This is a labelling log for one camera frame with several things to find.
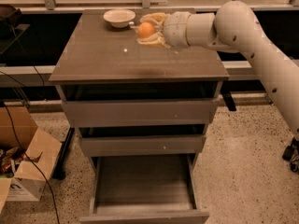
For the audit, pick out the brown cardboard box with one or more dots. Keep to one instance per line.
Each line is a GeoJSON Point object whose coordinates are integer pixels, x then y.
{"type": "Point", "coordinates": [29, 156]}

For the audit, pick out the grey bottom drawer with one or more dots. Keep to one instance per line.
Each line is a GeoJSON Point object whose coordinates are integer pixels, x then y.
{"type": "Point", "coordinates": [154, 189]}

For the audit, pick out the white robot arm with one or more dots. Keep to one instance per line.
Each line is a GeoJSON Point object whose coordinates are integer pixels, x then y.
{"type": "Point", "coordinates": [233, 28]}

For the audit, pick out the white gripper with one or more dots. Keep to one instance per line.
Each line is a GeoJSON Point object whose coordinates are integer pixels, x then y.
{"type": "Point", "coordinates": [175, 29]}

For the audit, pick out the grey middle drawer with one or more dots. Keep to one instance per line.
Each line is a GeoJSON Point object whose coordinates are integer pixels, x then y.
{"type": "Point", "coordinates": [142, 140]}

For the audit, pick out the black power adapter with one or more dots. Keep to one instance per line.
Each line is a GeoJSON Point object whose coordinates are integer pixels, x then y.
{"type": "Point", "coordinates": [291, 154]}

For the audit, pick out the dark object on shelf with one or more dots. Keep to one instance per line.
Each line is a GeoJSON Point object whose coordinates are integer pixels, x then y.
{"type": "Point", "coordinates": [9, 18]}

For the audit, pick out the grey drawer cabinet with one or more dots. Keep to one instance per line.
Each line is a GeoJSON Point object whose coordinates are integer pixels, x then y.
{"type": "Point", "coordinates": [101, 63]}

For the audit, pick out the grey drawer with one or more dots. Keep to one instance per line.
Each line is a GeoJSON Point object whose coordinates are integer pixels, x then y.
{"type": "Point", "coordinates": [142, 140]}
{"type": "Point", "coordinates": [154, 189]}
{"type": "Point", "coordinates": [125, 113]}

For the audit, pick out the orange fruit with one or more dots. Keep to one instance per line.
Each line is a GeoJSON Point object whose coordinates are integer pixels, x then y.
{"type": "Point", "coordinates": [145, 30]}

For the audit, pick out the white ceramic bowl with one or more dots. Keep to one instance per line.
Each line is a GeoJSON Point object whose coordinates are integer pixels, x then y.
{"type": "Point", "coordinates": [119, 18]}

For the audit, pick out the black floor bar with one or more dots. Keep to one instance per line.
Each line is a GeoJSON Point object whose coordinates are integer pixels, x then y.
{"type": "Point", "coordinates": [59, 172]}

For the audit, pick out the grey top drawer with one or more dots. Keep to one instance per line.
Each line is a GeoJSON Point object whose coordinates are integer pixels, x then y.
{"type": "Point", "coordinates": [125, 113]}

